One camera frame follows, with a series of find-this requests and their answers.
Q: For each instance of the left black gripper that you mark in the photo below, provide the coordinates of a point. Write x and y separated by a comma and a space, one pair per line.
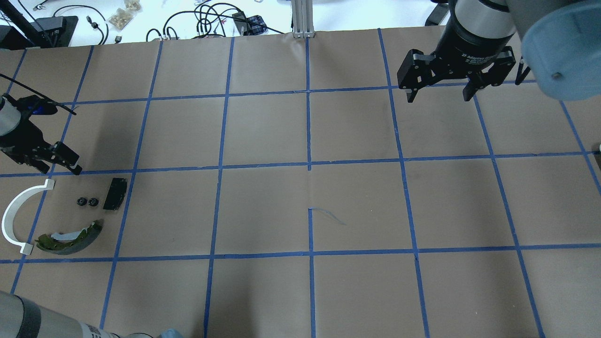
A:
22, 136

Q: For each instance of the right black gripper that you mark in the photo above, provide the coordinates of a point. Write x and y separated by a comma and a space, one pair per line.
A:
469, 49

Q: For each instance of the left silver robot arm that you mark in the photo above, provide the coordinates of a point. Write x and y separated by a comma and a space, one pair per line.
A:
23, 318

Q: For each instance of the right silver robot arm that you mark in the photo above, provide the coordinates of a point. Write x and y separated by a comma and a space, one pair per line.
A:
558, 41

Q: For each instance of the black brake pad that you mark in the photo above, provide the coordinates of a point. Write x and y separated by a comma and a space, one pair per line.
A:
116, 194

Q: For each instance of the olive brake shoe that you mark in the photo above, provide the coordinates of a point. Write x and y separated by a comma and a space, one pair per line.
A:
70, 243

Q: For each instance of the bag of wooden pieces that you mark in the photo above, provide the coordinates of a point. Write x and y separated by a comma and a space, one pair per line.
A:
125, 14

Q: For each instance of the black power adapter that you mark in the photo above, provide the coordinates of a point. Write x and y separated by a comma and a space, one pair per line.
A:
249, 26

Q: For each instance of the white curved plastic bracket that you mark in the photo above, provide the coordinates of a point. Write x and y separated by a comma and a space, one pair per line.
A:
8, 218

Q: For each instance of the aluminium frame post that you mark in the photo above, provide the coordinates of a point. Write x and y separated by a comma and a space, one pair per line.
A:
302, 18

